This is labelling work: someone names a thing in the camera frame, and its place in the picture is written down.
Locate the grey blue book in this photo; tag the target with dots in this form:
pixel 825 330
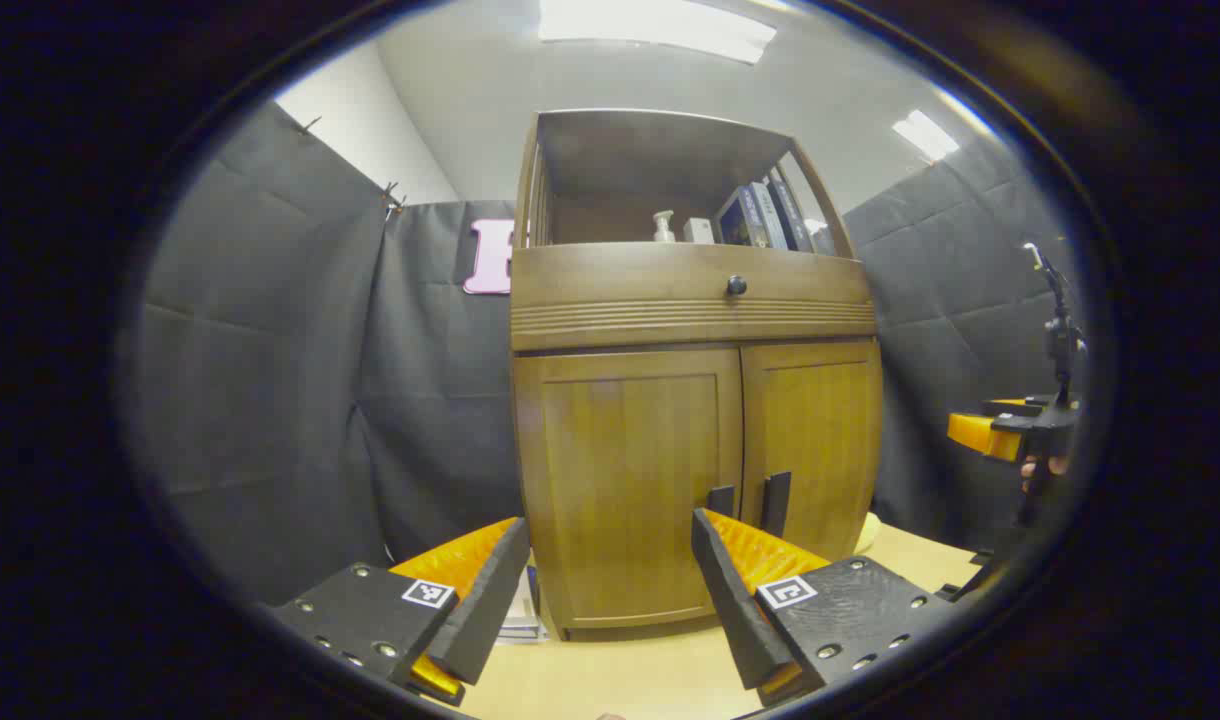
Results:
pixel 768 215

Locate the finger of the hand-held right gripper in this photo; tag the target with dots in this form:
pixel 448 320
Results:
pixel 975 430

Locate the black cloth clip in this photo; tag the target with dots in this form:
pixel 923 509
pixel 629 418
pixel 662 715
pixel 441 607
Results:
pixel 394 197

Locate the wooden double-door shoe cabinet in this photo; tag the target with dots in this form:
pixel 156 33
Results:
pixel 625 150

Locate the wooden drawer with black knob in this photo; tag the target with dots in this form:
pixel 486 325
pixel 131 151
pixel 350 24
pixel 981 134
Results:
pixel 620 290

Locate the white pump bottle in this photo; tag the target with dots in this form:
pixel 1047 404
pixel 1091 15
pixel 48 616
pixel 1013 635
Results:
pixel 664 232

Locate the white paperback book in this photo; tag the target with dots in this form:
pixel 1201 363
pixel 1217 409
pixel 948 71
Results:
pixel 522 610

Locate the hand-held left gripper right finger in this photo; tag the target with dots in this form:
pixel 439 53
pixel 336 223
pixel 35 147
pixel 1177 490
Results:
pixel 735 610

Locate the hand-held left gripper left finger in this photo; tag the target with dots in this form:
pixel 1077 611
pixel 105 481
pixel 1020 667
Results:
pixel 485 610

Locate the small white box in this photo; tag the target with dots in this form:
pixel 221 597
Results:
pixel 698 232

